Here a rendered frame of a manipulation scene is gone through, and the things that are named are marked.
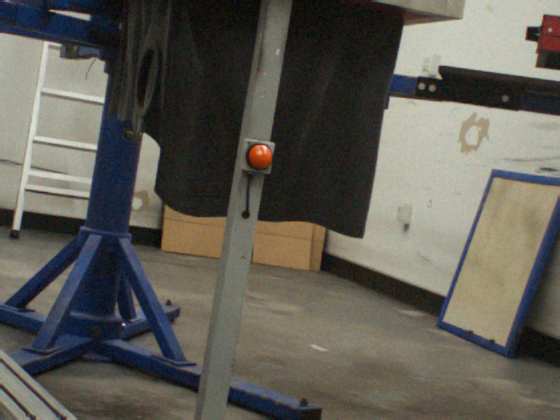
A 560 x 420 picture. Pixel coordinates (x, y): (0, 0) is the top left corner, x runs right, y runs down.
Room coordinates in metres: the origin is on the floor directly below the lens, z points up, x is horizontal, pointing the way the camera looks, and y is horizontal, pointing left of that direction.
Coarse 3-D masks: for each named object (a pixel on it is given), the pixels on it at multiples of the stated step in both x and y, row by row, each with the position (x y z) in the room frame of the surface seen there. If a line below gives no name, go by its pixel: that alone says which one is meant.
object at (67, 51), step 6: (54, 42) 4.67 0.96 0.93; (66, 48) 4.47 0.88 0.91; (72, 48) 4.37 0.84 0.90; (78, 48) 4.25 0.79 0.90; (84, 48) 4.15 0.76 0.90; (90, 48) 4.04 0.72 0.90; (60, 54) 4.63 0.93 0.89; (66, 54) 4.48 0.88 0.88; (72, 54) 4.35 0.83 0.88; (78, 54) 4.25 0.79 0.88; (84, 54) 4.14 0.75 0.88; (90, 54) 4.05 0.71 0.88; (96, 54) 3.87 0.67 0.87
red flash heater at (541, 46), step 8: (544, 16) 3.07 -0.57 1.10; (552, 16) 3.07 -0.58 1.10; (544, 24) 3.07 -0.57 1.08; (552, 24) 3.06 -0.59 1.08; (544, 32) 3.07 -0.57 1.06; (552, 32) 3.06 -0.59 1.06; (544, 40) 3.07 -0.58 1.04; (552, 40) 3.07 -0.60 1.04; (536, 48) 3.39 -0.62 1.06; (544, 48) 3.07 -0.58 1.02; (552, 48) 3.07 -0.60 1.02; (544, 56) 3.19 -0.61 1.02; (552, 56) 3.30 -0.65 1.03; (536, 64) 3.42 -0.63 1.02; (544, 64) 3.39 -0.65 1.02; (552, 64) 3.48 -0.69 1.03
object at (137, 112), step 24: (144, 0) 2.37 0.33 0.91; (168, 0) 2.20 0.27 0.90; (144, 24) 2.37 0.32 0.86; (168, 24) 2.16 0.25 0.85; (144, 48) 2.34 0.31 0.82; (120, 72) 2.57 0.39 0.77; (144, 72) 2.31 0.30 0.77; (120, 96) 2.56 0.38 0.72; (144, 96) 2.31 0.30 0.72; (120, 120) 2.49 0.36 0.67; (144, 120) 2.23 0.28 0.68
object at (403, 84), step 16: (400, 80) 3.33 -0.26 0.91; (416, 80) 3.33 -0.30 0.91; (432, 80) 3.31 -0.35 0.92; (448, 80) 3.31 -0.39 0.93; (464, 80) 3.25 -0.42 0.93; (480, 80) 3.22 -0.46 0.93; (496, 80) 3.14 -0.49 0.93; (512, 80) 3.10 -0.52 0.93; (528, 80) 3.10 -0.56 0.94; (544, 80) 3.09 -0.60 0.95; (416, 96) 3.33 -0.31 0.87; (432, 96) 3.31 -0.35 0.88; (448, 96) 3.31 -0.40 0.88; (464, 96) 3.30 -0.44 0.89; (480, 96) 3.29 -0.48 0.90; (496, 96) 3.28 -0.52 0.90; (512, 96) 3.28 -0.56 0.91; (528, 96) 3.27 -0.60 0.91; (544, 96) 3.26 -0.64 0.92; (544, 112) 3.26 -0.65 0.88
